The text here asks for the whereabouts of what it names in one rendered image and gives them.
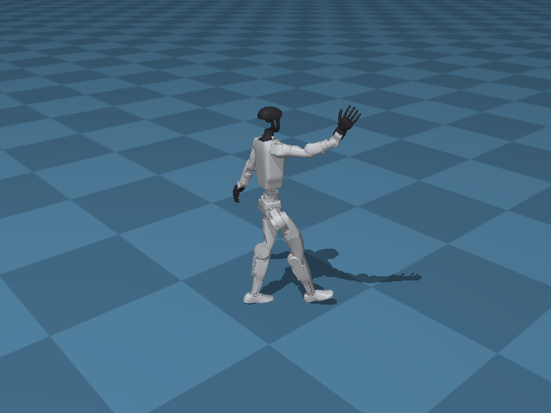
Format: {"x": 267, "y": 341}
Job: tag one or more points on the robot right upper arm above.
{"x": 283, "y": 150}

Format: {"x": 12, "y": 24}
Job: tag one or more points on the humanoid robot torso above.
{"x": 270, "y": 175}

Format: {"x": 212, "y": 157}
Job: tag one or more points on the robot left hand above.
{"x": 236, "y": 192}

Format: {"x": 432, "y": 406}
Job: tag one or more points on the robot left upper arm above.
{"x": 252, "y": 162}

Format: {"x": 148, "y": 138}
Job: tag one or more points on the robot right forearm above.
{"x": 323, "y": 146}

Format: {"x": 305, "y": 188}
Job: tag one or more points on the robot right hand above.
{"x": 345, "y": 123}

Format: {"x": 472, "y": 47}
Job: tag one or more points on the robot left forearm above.
{"x": 245, "y": 178}

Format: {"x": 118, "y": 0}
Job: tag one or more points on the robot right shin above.
{"x": 302, "y": 272}

